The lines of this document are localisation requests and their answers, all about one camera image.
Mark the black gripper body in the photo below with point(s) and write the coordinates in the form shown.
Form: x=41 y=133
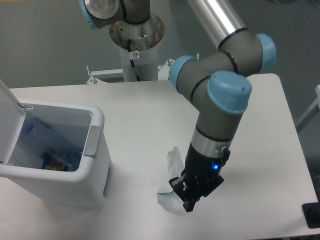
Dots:
x=201 y=174

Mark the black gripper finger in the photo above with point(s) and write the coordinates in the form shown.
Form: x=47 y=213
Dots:
x=179 y=186
x=190 y=200

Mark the clear plastic water bottle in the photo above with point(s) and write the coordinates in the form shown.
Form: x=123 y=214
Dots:
x=40 y=138

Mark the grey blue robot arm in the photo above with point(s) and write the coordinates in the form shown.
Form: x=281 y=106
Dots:
x=217 y=86

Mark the white plastic trash can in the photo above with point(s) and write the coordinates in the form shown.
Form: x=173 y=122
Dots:
x=82 y=125

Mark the white trash can lid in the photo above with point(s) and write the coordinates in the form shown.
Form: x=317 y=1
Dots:
x=12 y=117

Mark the black device at table edge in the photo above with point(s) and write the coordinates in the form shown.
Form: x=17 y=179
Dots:
x=311 y=213

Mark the blue yellow snack wrapper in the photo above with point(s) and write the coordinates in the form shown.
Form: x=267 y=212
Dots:
x=54 y=162

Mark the white metal base frame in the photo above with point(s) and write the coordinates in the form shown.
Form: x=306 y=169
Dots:
x=117 y=76

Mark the white frame at right edge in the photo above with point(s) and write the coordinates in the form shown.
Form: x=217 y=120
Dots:
x=310 y=112

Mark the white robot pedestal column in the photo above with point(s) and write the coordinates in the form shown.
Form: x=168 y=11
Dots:
x=138 y=46

